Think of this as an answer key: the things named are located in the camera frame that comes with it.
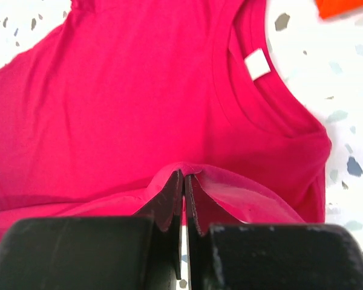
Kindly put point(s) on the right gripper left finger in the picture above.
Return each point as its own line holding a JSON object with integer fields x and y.
{"x": 142, "y": 251}

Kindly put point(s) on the folded orange t shirt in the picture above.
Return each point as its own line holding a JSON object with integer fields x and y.
{"x": 331, "y": 8}

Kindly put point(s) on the magenta t shirt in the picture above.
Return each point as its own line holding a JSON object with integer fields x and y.
{"x": 98, "y": 114}

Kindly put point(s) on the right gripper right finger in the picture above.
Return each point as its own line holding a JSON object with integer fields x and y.
{"x": 227, "y": 254}

